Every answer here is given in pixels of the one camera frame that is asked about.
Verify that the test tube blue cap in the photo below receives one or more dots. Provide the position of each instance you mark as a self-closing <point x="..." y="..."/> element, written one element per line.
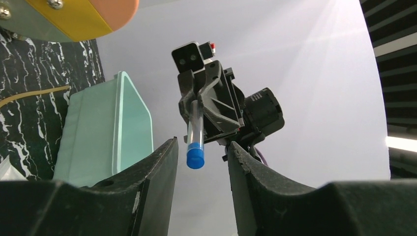
<point x="195" y="137"/>

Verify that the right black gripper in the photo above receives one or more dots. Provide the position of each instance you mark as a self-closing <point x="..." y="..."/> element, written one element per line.
<point x="212" y="87"/>

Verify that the small white sachet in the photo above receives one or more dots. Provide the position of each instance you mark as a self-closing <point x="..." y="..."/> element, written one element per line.
<point x="9" y="172"/>

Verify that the teal plastic bin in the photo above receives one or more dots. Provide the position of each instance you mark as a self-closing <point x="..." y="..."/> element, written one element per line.
<point x="108" y="128"/>

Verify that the round pastel drawer cabinet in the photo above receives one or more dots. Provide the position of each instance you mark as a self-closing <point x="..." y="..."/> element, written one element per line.
<point x="65" y="20"/>

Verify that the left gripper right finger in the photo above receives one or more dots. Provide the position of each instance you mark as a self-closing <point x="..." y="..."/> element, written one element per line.
<point x="267" y="203"/>

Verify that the yellow rubber tubing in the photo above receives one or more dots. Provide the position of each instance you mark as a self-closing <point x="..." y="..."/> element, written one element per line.
<point x="32" y="93"/>

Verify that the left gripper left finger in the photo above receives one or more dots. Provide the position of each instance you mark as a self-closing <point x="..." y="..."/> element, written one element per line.
<point x="134" y="202"/>

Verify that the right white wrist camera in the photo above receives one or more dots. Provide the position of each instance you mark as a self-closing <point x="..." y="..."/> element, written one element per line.
<point x="193" y="56"/>

